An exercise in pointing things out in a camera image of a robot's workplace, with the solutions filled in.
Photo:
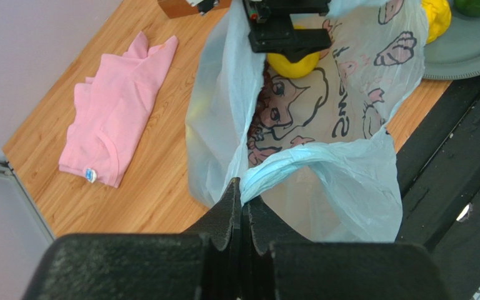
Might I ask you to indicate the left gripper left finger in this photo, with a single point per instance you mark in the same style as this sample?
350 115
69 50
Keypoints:
198 263

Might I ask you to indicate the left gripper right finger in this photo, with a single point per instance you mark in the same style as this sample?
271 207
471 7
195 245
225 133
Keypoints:
280 263

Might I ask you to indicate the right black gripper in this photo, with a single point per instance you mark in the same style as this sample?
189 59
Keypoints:
272 31

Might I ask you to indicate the yellow fake lemon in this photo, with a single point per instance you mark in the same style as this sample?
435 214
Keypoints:
293 70

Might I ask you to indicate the light blue plastic bag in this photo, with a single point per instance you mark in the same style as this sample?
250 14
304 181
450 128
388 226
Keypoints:
327 164

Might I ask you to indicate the yellow fake fruit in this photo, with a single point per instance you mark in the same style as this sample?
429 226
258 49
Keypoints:
439 17

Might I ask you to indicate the dark green fake lime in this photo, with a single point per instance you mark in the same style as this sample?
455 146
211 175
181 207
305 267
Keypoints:
470 8

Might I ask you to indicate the dark red fake grapes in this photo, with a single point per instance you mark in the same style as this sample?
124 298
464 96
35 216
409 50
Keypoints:
256 132

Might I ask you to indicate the wooden compartment tray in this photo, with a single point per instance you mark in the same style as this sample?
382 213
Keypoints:
180 8

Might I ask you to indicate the pink cloth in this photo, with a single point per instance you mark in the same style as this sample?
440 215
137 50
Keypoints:
112 110

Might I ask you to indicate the grey-blue round plate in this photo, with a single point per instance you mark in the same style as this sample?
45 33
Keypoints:
456 54

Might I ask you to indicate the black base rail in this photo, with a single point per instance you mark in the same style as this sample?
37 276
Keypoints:
439 178

